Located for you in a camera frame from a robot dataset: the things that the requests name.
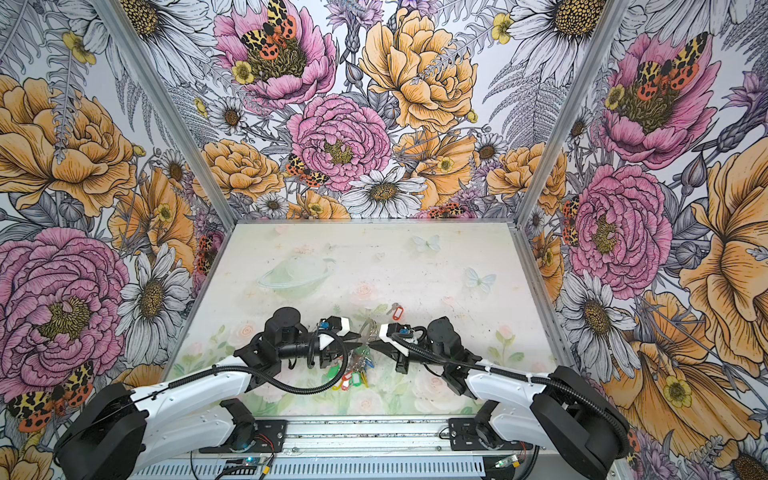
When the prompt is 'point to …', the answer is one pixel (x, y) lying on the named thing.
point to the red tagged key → (398, 311)
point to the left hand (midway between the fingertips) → (357, 344)
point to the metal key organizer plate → (369, 330)
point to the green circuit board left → (246, 462)
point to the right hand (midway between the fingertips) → (374, 350)
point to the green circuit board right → (506, 461)
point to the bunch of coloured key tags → (356, 373)
